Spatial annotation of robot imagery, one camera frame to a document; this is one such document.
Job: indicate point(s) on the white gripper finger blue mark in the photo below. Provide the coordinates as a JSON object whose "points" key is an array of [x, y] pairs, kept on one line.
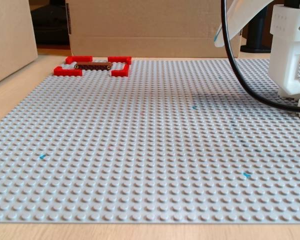
{"points": [[245, 15]]}

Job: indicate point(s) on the brown lego technic beam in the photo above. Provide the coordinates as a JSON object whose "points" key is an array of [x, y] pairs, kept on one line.
{"points": [[93, 66]]}

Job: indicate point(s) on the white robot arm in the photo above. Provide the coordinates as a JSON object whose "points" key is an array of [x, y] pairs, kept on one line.
{"points": [[287, 62]]}

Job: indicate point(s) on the grey studded lego baseplate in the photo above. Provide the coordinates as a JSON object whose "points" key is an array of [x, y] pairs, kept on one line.
{"points": [[150, 150]]}

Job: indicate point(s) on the black stand pole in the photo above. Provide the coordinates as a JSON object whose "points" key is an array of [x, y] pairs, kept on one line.
{"points": [[258, 30]]}

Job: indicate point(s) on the large open cardboard box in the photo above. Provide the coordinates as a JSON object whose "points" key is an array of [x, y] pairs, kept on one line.
{"points": [[145, 27]]}

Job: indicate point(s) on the dark furniture behind boxes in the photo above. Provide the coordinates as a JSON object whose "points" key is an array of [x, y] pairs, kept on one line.
{"points": [[50, 25]]}

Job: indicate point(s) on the plain cardboard box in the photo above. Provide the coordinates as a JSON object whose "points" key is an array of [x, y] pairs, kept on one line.
{"points": [[10, 37]]}

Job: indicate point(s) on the red corner bracket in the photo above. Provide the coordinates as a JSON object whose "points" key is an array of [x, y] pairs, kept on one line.
{"points": [[66, 72], [118, 59], [78, 59], [120, 73]]}

